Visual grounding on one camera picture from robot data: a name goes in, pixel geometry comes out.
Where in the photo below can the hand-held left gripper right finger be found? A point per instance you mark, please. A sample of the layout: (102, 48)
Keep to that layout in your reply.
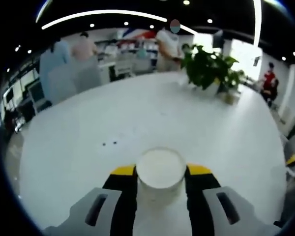
(199, 201)

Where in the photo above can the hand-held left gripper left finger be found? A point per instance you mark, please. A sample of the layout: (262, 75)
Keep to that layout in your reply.
(123, 201)

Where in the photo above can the green-printed white paper cup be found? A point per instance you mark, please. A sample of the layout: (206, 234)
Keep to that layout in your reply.
(159, 167)

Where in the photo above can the small clear glass jar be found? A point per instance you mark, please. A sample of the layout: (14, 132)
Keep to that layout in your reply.
(229, 99)

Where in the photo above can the potted green plant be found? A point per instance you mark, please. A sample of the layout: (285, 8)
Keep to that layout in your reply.
(206, 66)

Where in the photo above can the white box machine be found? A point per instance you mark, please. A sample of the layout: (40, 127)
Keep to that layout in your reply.
(38, 94)

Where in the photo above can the straight ceiling light strip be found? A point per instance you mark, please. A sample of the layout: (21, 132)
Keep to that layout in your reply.
(257, 24)

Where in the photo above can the hanging dark monitor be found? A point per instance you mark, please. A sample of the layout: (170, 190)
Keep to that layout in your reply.
(218, 39)

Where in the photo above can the white storage shelving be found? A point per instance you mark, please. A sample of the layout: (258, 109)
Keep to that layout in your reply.
(137, 54)

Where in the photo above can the ceiling spot lights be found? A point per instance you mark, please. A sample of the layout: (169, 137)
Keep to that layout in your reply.
(186, 2)

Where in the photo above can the long curved ceiling light strip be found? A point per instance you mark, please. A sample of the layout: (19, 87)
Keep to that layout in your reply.
(100, 11)

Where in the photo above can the red blue wall banner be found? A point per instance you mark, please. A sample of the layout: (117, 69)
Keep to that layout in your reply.
(142, 32)

